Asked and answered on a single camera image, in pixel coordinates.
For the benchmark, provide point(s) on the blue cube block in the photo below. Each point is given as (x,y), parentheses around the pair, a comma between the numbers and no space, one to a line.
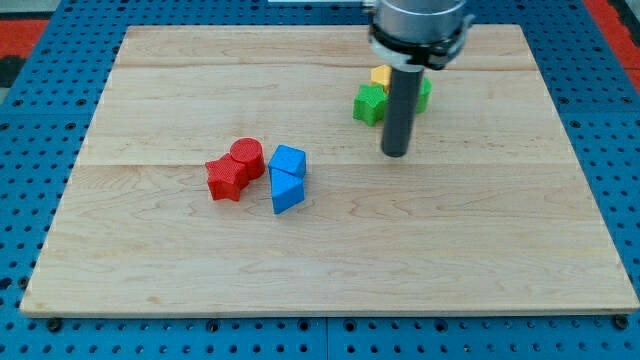
(289,160)

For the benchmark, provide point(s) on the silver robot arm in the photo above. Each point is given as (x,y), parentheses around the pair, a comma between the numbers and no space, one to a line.
(414,34)

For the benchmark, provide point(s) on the wooden board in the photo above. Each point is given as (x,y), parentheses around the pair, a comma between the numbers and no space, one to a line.
(488,214)

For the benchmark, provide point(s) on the green round block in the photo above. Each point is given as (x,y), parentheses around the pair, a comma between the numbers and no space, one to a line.
(423,95)

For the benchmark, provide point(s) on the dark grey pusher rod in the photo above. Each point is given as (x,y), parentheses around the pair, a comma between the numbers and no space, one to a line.
(400,111)

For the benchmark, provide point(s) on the blue triangle block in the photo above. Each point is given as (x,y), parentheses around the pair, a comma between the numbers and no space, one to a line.
(287,190)

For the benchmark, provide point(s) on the yellow hexagon block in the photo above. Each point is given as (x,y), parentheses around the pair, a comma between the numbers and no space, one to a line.
(381,75)

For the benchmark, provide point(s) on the red star block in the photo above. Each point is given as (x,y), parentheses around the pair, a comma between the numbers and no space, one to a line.
(226,178)

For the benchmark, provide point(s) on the green star block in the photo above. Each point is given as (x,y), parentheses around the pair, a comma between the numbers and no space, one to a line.
(369,104)

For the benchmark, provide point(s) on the red cylinder block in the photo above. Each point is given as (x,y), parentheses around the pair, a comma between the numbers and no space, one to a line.
(249,152)

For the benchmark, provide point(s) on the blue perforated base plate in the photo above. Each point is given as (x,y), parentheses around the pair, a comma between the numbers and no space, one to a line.
(45,116)

